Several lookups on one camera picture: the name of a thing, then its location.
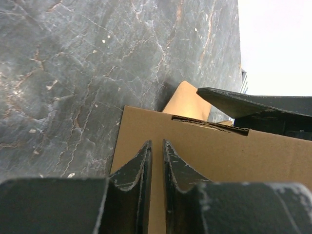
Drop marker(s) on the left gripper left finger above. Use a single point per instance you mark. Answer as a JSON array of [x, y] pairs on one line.
[[116, 204]]

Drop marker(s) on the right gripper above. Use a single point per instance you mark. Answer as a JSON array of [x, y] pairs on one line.
[[281, 115]]

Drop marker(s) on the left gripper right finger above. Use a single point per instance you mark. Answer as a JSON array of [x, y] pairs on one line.
[[197, 205]]

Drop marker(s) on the large cardboard box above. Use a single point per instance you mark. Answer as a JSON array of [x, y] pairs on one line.
[[221, 153]]

